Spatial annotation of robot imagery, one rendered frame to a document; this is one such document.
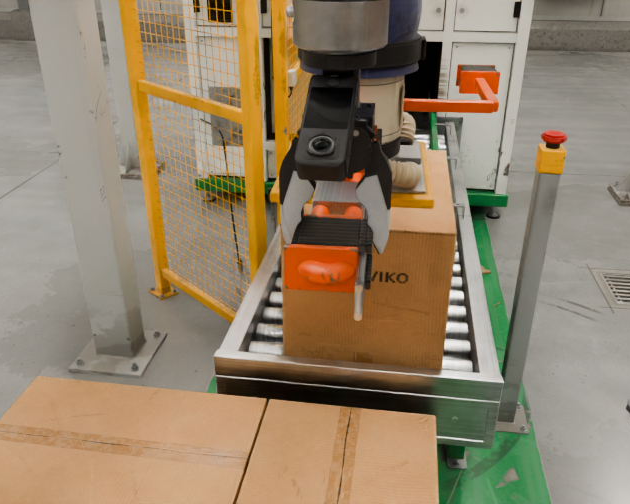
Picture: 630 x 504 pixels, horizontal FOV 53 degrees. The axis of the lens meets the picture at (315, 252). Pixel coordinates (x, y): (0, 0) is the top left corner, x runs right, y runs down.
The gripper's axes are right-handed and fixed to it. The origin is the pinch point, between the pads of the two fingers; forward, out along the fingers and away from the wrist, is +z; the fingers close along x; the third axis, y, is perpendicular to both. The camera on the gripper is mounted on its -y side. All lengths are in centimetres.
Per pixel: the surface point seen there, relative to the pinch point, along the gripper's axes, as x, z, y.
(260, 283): 32, 65, 102
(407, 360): -12, 65, 69
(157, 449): 41, 70, 37
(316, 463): 6, 70, 37
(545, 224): -52, 47, 116
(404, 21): -6, -17, 52
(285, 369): 17, 65, 62
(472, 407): -28, 72, 61
